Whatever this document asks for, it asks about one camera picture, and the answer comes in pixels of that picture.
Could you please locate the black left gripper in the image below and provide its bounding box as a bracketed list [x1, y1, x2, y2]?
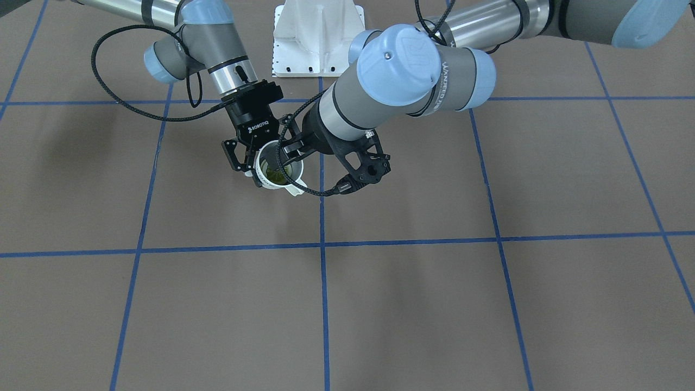
[278, 103, 345, 167]

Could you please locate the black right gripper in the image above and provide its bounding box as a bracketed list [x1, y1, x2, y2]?
[221, 80, 284, 188]

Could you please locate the yellow lemon slice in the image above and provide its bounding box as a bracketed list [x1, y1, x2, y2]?
[264, 168, 288, 186]

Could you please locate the white mug with HOME text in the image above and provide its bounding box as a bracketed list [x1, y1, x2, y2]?
[255, 141, 306, 196]

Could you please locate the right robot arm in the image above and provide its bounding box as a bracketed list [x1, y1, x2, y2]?
[85, 1, 283, 189]

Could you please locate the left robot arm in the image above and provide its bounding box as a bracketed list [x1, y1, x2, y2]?
[270, 1, 693, 176]

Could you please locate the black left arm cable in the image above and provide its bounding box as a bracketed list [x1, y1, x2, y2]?
[276, 91, 353, 197]

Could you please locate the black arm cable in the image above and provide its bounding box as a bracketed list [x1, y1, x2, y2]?
[91, 24, 229, 122]
[276, 91, 353, 197]

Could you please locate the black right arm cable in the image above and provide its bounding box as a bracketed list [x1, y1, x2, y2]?
[91, 24, 229, 122]

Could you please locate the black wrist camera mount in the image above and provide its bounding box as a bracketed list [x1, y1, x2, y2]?
[328, 129, 391, 194]

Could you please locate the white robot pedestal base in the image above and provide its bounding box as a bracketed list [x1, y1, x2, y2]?
[271, 1, 365, 78]

